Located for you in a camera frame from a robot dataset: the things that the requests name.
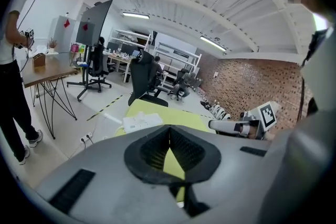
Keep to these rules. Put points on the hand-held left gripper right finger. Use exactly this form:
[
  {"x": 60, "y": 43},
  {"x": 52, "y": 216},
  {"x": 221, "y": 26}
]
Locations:
[{"x": 231, "y": 165}]

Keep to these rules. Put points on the white office desk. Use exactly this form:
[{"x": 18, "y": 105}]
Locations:
[{"x": 118, "y": 60}]

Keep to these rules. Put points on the black display on rolling stand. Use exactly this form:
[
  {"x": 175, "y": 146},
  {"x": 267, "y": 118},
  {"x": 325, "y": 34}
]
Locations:
[{"x": 93, "y": 21}]

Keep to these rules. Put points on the row of white round devices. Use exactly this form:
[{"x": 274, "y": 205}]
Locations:
[{"x": 218, "y": 111}]

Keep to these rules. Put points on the white paper sheet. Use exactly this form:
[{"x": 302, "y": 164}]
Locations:
[{"x": 215, "y": 74}]

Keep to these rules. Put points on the wooden desk with black legs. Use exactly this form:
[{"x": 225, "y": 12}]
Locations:
[{"x": 47, "y": 70}]

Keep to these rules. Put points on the white metal shelf rack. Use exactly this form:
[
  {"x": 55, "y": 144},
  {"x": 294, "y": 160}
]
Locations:
[
  {"x": 181, "y": 50},
  {"x": 131, "y": 36}
]

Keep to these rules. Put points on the black office chair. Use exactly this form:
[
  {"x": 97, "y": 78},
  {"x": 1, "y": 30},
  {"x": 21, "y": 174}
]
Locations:
[
  {"x": 178, "y": 78},
  {"x": 98, "y": 65},
  {"x": 141, "y": 73}
]

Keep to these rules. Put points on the yellow-green tablecloth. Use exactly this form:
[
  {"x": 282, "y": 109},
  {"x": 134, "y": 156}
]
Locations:
[{"x": 183, "y": 116}]

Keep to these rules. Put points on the white floor socket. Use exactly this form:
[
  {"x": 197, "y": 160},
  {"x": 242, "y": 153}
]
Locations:
[{"x": 86, "y": 137}]

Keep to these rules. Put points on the person's white shirt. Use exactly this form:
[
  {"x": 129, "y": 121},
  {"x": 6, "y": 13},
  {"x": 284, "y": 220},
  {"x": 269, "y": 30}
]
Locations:
[{"x": 320, "y": 73}]

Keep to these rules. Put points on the small potted plant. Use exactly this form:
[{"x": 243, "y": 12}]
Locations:
[{"x": 52, "y": 44}]

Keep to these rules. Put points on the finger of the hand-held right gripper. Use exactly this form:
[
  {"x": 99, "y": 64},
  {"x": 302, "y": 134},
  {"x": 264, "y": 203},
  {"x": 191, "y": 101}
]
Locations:
[{"x": 223, "y": 127}]

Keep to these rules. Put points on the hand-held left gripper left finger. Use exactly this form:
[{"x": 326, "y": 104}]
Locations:
[{"x": 110, "y": 181}]

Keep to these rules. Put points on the white object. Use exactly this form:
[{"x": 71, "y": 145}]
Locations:
[{"x": 141, "y": 122}]

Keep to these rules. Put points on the green storage box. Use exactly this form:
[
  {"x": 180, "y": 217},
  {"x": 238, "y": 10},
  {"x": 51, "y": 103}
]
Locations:
[{"x": 82, "y": 49}]

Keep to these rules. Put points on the pink basket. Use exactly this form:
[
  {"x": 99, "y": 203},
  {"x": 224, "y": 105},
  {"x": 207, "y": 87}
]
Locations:
[{"x": 74, "y": 48}]

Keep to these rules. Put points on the small white table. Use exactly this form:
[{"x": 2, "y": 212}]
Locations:
[{"x": 166, "y": 74}]

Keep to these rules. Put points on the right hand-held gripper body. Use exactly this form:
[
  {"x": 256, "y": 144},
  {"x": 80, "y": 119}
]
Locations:
[{"x": 267, "y": 116}]

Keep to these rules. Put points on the long ceiling light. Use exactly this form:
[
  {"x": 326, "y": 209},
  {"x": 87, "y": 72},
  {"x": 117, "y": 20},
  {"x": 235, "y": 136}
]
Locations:
[
  {"x": 135, "y": 15},
  {"x": 213, "y": 43}
]

